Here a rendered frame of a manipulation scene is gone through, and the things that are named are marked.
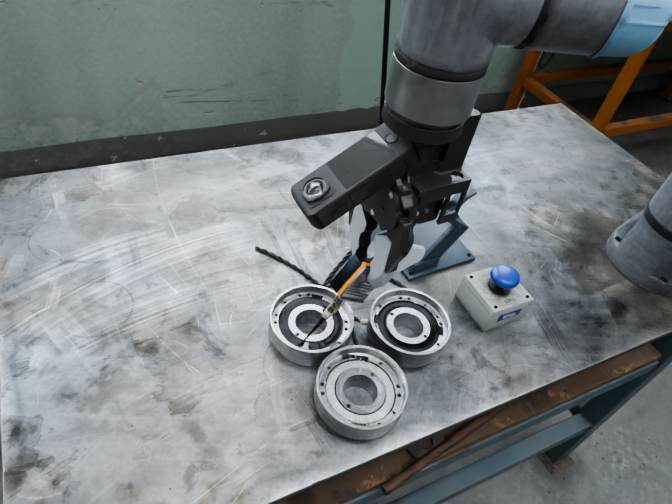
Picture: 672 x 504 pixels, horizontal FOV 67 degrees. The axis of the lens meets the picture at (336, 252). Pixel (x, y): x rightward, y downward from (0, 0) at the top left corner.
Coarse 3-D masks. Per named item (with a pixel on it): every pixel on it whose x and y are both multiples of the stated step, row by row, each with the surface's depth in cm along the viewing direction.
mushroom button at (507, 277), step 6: (498, 264) 69; (504, 264) 69; (492, 270) 68; (498, 270) 68; (504, 270) 68; (510, 270) 68; (492, 276) 68; (498, 276) 67; (504, 276) 67; (510, 276) 67; (516, 276) 68; (498, 282) 67; (504, 282) 67; (510, 282) 67; (516, 282) 67; (510, 288) 67
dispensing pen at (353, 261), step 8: (352, 256) 55; (360, 256) 56; (352, 264) 55; (360, 264) 54; (344, 272) 56; (352, 272) 55; (336, 280) 56; (344, 280) 55; (336, 288) 56; (336, 296) 58; (336, 304) 58; (328, 312) 58; (320, 320) 59
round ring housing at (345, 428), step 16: (336, 352) 59; (352, 352) 61; (368, 352) 61; (320, 368) 57; (352, 368) 59; (384, 368) 60; (400, 368) 59; (320, 384) 58; (336, 384) 57; (352, 384) 60; (368, 384) 60; (400, 384) 59; (320, 400) 55; (400, 400) 57; (320, 416) 56; (336, 416) 53; (400, 416) 56; (336, 432) 56; (352, 432) 54; (368, 432) 54; (384, 432) 55
